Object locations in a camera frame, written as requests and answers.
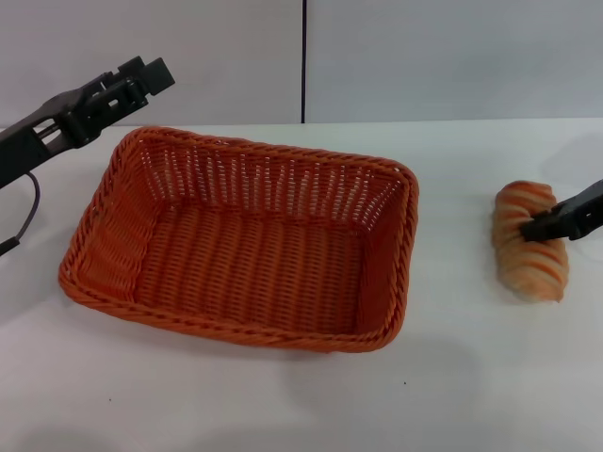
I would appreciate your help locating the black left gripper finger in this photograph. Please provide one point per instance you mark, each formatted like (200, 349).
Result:
(160, 76)

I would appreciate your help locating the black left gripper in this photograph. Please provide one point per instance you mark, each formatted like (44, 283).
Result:
(23, 146)

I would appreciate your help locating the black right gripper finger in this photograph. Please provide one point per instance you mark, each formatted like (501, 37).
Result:
(546, 227)
(586, 195)

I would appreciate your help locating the striped orange cream bread roll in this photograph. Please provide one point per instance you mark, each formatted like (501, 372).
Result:
(532, 273)

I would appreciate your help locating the orange woven plastic basket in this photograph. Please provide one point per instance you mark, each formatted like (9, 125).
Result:
(249, 263)

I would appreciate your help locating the dark vertical wall strip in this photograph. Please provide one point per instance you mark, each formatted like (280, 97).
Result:
(304, 61)

